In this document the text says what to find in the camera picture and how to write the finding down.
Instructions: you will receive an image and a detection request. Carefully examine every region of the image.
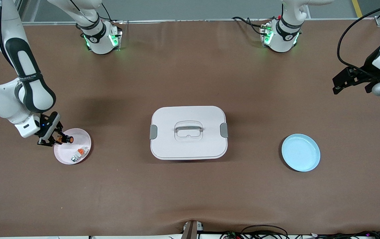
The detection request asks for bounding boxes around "black orange push-button switch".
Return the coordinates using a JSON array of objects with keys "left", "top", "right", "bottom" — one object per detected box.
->
[{"left": 55, "top": 134, "right": 75, "bottom": 145}]

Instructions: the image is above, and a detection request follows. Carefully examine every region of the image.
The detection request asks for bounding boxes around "pale pink round plate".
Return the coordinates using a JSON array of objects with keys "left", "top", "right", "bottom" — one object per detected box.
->
[{"left": 54, "top": 128, "right": 92, "bottom": 165}]

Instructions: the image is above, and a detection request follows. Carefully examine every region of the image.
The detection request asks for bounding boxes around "light blue round plate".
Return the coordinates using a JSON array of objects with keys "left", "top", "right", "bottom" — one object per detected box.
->
[{"left": 281, "top": 133, "right": 321, "bottom": 172}]

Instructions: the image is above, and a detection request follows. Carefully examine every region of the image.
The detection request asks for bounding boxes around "white plastic lidded storage box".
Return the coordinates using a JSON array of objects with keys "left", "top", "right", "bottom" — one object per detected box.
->
[{"left": 150, "top": 106, "right": 229, "bottom": 161}]

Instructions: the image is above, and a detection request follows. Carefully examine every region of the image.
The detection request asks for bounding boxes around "white orange switch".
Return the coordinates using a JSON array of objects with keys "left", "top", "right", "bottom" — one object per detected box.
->
[{"left": 71, "top": 146, "right": 89, "bottom": 163}]

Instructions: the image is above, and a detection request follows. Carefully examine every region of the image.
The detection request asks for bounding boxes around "black arm base cable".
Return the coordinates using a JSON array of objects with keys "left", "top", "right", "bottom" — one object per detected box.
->
[
  {"left": 100, "top": 3, "right": 123, "bottom": 24},
  {"left": 232, "top": 16, "right": 270, "bottom": 36}
]

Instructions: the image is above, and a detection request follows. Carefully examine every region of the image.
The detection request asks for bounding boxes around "grey box lid handle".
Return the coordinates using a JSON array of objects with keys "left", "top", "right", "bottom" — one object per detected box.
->
[{"left": 175, "top": 122, "right": 203, "bottom": 134}]

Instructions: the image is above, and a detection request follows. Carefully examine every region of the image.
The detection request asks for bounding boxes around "tangled black cable bundle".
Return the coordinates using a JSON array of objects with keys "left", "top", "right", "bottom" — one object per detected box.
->
[{"left": 220, "top": 230, "right": 380, "bottom": 239}]

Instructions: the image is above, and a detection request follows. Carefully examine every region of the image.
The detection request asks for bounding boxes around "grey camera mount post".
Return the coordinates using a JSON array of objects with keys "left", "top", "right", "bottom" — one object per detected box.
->
[{"left": 182, "top": 220, "right": 204, "bottom": 239}]

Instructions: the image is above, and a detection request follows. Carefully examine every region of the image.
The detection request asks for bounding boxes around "black cable loop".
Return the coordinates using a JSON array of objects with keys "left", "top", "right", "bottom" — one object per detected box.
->
[{"left": 241, "top": 225, "right": 289, "bottom": 239}]

